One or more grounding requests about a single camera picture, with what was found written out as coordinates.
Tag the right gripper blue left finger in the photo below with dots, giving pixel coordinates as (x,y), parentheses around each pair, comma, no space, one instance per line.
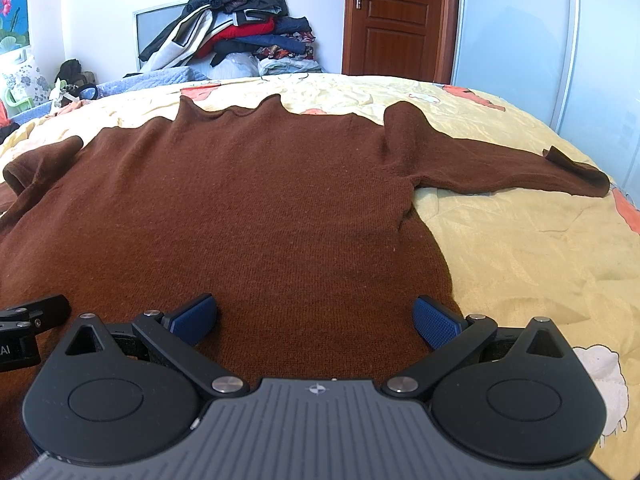
(193,321)

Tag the yellow patterned bed quilt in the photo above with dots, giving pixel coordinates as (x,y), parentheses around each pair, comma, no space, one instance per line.
(525,259)

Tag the light blue quilted blanket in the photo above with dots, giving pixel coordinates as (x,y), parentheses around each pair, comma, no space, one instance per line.
(158,78)

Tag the grey framed board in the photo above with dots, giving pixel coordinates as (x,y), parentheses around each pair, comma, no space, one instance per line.
(150,22)

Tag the brown wooden door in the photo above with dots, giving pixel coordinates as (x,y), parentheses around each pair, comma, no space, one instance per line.
(411,39)

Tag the brown knit sweater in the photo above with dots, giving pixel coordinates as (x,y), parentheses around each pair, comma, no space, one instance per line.
(130,400)

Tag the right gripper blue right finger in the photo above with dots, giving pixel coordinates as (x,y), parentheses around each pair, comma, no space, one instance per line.
(436,324)

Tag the pile of mixed clothes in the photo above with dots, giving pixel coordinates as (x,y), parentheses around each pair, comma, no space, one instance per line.
(224,39)

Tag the white sliding wardrobe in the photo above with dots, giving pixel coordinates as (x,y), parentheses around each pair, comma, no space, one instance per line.
(573,64)

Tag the lotus flower wall poster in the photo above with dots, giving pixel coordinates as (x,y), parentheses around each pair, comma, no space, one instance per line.
(14,25)

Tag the black bag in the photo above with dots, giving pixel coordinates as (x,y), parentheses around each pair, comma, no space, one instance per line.
(74,83)

